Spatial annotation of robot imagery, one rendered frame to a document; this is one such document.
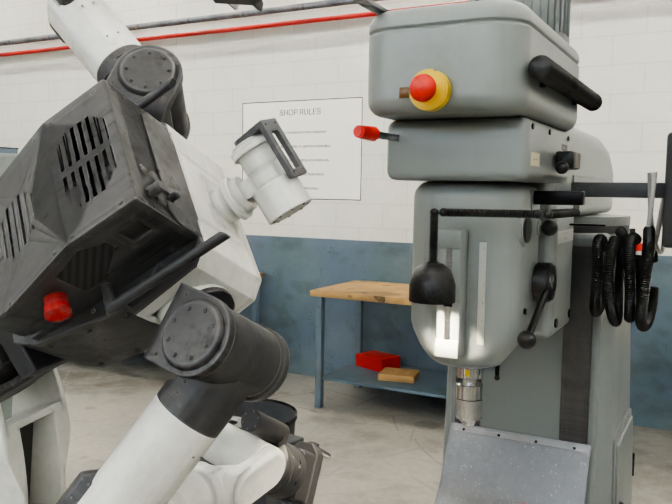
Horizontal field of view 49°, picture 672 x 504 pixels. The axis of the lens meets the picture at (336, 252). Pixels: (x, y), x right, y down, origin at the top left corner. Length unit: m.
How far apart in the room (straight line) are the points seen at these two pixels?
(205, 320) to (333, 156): 5.43
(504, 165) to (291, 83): 5.37
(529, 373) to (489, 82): 0.81
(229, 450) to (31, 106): 7.65
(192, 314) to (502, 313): 0.58
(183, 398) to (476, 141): 0.61
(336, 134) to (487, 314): 5.06
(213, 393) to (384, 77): 0.56
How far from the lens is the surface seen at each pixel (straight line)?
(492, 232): 1.23
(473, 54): 1.12
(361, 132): 1.12
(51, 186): 0.94
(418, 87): 1.09
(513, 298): 1.26
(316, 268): 6.32
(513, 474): 1.76
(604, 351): 1.71
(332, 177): 6.23
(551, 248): 1.41
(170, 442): 0.90
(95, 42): 1.22
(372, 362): 5.76
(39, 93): 8.55
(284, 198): 0.97
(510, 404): 1.76
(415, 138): 1.24
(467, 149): 1.21
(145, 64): 1.11
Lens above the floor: 1.61
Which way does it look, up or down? 5 degrees down
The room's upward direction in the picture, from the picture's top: 1 degrees clockwise
